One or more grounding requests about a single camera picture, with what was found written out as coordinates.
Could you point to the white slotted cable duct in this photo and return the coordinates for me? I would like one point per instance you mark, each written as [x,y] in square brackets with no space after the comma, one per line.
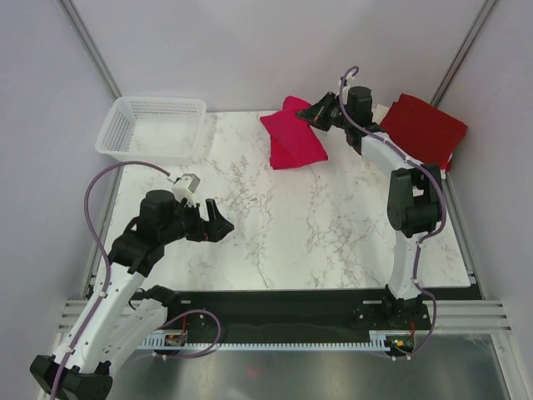
[376,341]

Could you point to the bright red t shirt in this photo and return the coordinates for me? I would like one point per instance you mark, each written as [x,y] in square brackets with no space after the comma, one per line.
[293,142]

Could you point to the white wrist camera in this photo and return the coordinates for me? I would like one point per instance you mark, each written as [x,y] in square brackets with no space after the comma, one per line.
[184,188]
[350,80]

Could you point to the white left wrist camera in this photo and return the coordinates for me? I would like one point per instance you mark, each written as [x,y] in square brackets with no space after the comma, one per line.
[184,188]

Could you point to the dark red folded t shirt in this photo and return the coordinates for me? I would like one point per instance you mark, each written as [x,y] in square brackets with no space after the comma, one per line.
[447,130]

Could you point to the white plastic basket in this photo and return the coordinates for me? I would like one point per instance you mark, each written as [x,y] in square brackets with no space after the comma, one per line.
[165,131]

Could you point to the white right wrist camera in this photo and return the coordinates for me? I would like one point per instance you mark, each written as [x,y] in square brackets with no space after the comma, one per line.
[350,80]

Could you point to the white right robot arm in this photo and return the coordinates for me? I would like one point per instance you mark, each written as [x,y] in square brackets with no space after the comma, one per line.
[415,208]

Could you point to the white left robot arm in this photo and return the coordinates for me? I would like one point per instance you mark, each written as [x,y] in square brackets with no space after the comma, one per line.
[84,364]

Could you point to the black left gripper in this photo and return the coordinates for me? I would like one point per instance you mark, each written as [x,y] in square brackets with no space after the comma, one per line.
[212,230]

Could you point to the cream folded t shirt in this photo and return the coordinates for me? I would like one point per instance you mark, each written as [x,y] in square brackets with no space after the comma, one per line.
[381,110]

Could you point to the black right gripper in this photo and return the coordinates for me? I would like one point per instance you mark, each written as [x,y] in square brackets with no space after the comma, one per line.
[317,113]

